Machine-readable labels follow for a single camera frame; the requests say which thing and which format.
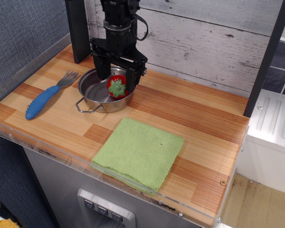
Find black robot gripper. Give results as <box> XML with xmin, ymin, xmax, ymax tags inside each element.
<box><xmin>90</xmin><ymin>28</ymin><xmax>147</xmax><ymax>91</ymax></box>

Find small steel pot with handles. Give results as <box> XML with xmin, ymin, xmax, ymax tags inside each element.
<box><xmin>76</xmin><ymin>66</ymin><xmax>134</xmax><ymax>113</ymax></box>

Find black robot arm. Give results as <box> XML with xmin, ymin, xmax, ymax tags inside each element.
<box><xmin>90</xmin><ymin>0</ymin><xmax>149</xmax><ymax>92</ymax></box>

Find green knitted cloth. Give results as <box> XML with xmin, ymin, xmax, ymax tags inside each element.
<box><xmin>91</xmin><ymin>117</ymin><xmax>184</xmax><ymax>196</ymax></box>

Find clear acrylic table edge guard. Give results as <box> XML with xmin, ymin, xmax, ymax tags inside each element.
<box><xmin>0</xmin><ymin>124</ymin><xmax>222</xmax><ymax>228</ymax></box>

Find silver dispenser button panel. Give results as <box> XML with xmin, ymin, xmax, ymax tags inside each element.
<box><xmin>77</xmin><ymin>188</ymin><xmax>136</xmax><ymax>228</ymax></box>

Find white ridged appliance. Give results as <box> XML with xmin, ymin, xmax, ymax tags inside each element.
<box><xmin>236</xmin><ymin>90</ymin><xmax>285</xmax><ymax>193</ymax></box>

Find yellow object bottom left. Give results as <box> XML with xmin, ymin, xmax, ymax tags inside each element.
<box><xmin>0</xmin><ymin>219</ymin><xmax>20</xmax><ymax>228</ymax></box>

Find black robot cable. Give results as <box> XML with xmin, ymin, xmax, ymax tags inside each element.
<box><xmin>130</xmin><ymin>13</ymin><xmax>149</xmax><ymax>41</ymax></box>

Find black left vertical post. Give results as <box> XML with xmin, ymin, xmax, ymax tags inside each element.
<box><xmin>65</xmin><ymin>0</ymin><xmax>91</xmax><ymax>64</ymax></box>

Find black vertical post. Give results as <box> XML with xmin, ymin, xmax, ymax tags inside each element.
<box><xmin>243</xmin><ymin>0</ymin><xmax>285</xmax><ymax>117</ymax></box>
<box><xmin>65</xmin><ymin>0</ymin><xmax>91</xmax><ymax>64</ymax></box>

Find fork with blue handle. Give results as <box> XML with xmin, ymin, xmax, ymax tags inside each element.
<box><xmin>25</xmin><ymin>70</ymin><xmax>79</xmax><ymax>120</ymax></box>

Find black right vertical post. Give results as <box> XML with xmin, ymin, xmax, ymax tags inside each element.
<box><xmin>243</xmin><ymin>0</ymin><xmax>285</xmax><ymax>117</ymax></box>

